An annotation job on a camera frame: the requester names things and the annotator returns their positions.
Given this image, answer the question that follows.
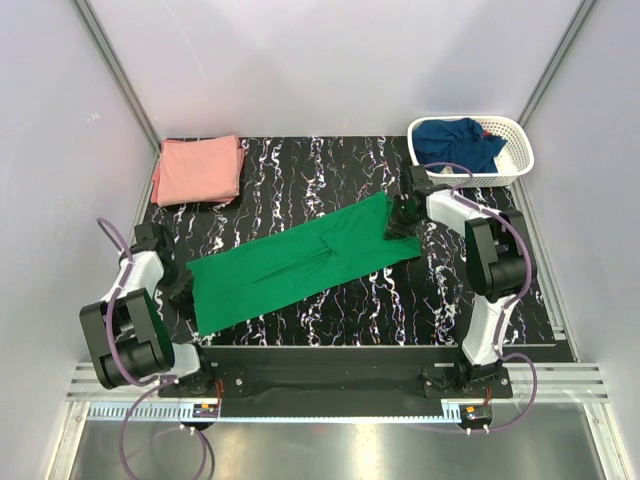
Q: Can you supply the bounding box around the green t shirt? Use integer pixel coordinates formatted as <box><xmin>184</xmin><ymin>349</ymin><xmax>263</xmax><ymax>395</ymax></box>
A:
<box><xmin>187</xmin><ymin>192</ymin><xmax>421</xmax><ymax>335</ymax></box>

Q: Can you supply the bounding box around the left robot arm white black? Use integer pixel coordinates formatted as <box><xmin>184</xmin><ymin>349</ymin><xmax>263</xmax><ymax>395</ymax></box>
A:
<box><xmin>79</xmin><ymin>218</ymin><xmax>216</xmax><ymax>396</ymax></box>

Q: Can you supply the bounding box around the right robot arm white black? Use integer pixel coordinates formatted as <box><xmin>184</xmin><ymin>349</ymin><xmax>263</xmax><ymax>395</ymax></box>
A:
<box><xmin>385</xmin><ymin>165</ymin><xmax>536</xmax><ymax>397</ymax></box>

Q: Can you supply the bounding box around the blue t shirt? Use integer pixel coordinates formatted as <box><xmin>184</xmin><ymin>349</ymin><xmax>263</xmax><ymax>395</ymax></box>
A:
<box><xmin>410</xmin><ymin>118</ymin><xmax>507</xmax><ymax>174</ymax></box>

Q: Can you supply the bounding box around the white perforated plastic basket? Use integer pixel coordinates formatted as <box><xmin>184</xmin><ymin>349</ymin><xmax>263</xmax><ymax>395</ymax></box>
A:
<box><xmin>407</xmin><ymin>115</ymin><xmax>534</xmax><ymax>188</ymax></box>

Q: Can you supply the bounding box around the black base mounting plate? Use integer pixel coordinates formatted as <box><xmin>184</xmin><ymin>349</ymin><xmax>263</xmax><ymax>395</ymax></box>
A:
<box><xmin>162</xmin><ymin>346</ymin><xmax>513</xmax><ymax>413</ymax></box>

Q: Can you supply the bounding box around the folded pink t shirt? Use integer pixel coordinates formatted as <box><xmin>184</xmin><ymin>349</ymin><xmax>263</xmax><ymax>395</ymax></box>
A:
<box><xmin>151</xmin><ymin>135</ymin><xmax>245</xmax><ymax>207</ymax></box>

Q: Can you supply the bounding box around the black marble pattern mat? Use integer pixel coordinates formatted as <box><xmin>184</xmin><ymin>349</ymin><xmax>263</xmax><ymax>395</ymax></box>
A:
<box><xmin>97</xmin><ymin>134</ymin><xmax>571</xmax><ymax>364</ymax></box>

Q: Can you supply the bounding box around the white slotted cable duct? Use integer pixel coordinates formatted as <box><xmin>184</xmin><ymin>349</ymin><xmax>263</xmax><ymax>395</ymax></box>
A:
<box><xmin>88</xmin><ymin>401</ymin><xmax>462</xmax><ymax>424</ymax></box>

